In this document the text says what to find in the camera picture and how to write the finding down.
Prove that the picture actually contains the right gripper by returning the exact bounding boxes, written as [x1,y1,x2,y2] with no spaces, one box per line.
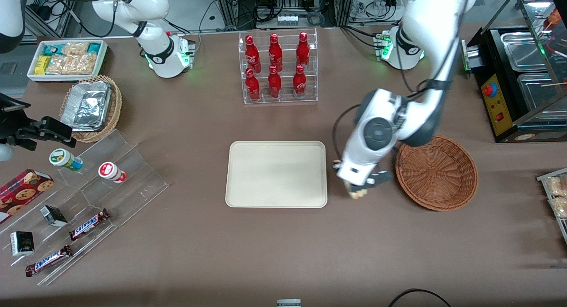
[0,93,77,161]

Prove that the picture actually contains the triangular sandwich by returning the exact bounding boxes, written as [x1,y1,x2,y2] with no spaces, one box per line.
[347,182,369,200]

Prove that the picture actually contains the round brown wicker basket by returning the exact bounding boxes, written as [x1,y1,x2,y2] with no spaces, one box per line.
[395,135,479,211]

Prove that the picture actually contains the light wicker basket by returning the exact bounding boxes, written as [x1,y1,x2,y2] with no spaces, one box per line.
[60,75,123,143]

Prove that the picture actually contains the beige rectangular tray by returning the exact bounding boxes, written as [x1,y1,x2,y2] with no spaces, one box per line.
[225,141,328,209]

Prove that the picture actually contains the grey snack tray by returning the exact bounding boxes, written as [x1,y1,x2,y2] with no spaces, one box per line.
[536,167,567,245]

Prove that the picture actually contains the green label yogurt cup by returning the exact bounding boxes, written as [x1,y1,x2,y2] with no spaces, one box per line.
[49,148,84,171]

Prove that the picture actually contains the aluminium foil container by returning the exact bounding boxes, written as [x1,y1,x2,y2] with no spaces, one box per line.
[61,81,113,132]

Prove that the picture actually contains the red tartan cookie box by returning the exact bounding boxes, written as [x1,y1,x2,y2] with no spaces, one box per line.
[0,169,55,224]

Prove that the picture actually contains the red label yogurt cup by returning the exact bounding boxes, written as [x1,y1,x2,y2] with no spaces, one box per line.
[98,162,128,184]

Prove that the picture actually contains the large clear cracker bag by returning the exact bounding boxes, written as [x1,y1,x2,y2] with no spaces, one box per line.
[46,53,98,75]

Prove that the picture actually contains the small black chocolate box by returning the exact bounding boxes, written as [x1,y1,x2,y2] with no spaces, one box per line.
[40,205,68,228]

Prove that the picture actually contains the small clear cracker bag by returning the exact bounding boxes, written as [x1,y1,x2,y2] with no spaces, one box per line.
[62,42,89,57]

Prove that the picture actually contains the clear acrylic stepped display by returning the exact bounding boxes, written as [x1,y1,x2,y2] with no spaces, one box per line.
[0,129,170,286]

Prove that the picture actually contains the white plastic snack bin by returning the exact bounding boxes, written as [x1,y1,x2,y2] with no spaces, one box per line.
[27,40,109,82]

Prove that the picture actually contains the snickers chocolate bar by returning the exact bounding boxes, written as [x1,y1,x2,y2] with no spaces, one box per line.
[25,245,74,277]
[69,209,111,241]

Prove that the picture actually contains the black and white chocolate box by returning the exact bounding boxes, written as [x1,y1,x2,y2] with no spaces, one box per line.
[10,231,35,256]

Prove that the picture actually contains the clear acrylic bottle rack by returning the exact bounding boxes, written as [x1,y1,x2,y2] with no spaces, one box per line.
[238,28,318,105]

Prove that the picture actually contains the red cola bottle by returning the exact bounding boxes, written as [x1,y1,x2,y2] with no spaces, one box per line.
[245,35,261,73]
[268,66,283,99]
[296,32,311,69]
[268,33,283,72]
[293,65,307,97]
[245,68,261,101]

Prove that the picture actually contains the black food warmer cabinet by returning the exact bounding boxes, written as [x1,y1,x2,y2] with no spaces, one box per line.
[462,0,567,144]

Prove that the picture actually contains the clear bagged pastry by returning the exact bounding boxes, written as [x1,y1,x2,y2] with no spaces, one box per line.
[549,196,567,219]
[545,176,567,197]

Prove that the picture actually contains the stainless steel pan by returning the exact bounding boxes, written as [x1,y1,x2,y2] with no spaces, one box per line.
[500,31,549,73]
[517,72,567,113]

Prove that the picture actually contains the black cable loop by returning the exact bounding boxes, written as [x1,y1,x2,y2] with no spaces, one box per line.
[388,289,452,307]

